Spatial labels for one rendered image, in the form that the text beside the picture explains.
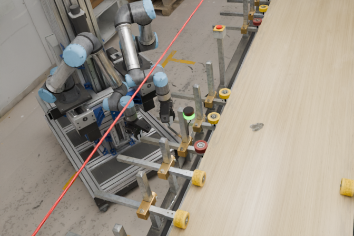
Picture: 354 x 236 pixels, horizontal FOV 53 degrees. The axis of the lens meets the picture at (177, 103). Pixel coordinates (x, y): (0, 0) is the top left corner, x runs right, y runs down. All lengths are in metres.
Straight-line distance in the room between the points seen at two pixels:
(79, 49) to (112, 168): 1.38
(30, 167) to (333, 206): 2.73
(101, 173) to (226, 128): 1.28
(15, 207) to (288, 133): 2.38
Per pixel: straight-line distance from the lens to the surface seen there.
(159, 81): 1.86
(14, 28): 4.43
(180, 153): 2.14
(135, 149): 3.12
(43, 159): 3.70
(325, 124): 2.25
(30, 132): 4.07
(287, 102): 2.36
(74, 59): 1.95
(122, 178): 2.92
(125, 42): 2.03
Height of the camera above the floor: 2.46
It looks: 41 degrees down
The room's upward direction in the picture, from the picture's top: 10 degrees counter-clockwise
